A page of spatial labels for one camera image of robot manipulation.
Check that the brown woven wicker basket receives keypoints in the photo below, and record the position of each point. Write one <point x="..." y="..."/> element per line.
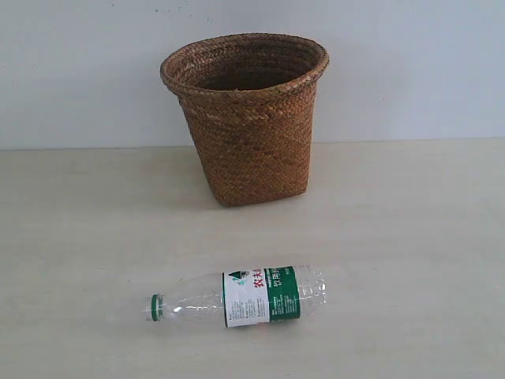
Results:
<point x="248" y="100"/>

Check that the clear plastic bottle green label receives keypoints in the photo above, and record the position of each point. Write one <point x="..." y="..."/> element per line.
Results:
<point x="242" y="298"/>

